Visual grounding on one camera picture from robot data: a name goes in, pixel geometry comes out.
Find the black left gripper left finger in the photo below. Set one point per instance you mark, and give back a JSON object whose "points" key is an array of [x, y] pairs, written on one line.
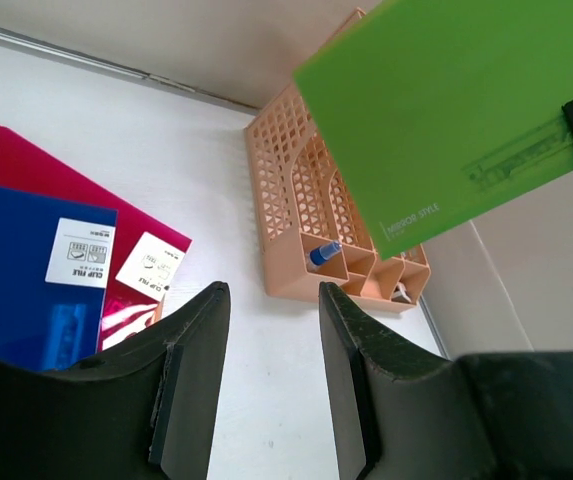
{"points": [[142, 409]]}

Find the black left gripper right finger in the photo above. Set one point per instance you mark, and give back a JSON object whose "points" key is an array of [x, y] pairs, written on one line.
{"points": [[401, 412]]}

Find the green clip file folder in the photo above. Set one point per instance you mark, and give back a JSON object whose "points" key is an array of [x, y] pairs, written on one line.
{"points": [[436, 112]]}

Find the small blue-capped glue bottle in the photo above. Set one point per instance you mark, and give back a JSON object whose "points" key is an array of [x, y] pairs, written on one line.
{"points": [[321, 255]]}

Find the blue clip file folder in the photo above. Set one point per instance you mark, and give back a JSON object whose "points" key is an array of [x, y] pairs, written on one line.
{"points": [[54, 264]]}

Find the magenta clip file folder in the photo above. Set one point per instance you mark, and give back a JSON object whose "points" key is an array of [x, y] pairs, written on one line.
{"points": [[146, 253]]}

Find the peach plastic file organizer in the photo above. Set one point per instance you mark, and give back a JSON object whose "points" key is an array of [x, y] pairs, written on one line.
{"points": [[302, 202]]}

